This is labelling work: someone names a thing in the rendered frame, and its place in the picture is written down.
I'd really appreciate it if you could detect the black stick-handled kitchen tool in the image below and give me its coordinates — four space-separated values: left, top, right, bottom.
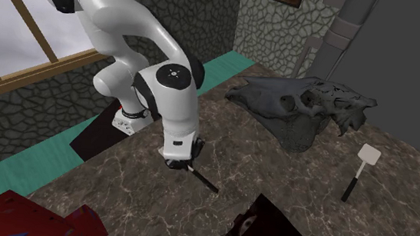
184 164 222 194

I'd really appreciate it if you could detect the wooden framed window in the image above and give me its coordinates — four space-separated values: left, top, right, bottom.
0 0 112 116

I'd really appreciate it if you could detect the large grey cabinet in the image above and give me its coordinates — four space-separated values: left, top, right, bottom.
300 0 420 154

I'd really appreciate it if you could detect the red patterned box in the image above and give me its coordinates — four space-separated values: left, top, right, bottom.
0 188 112 236

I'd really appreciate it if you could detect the dark robot stand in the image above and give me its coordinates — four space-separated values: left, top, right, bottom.
68 95 157 168

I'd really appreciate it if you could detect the dark book with eye picture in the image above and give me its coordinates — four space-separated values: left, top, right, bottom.
211 188 316 236

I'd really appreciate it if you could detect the white spatula with black handle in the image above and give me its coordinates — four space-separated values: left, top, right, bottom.
339 141 383 206

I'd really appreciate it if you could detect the dark grey animal skull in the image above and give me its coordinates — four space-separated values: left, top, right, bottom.
220 69 381 160

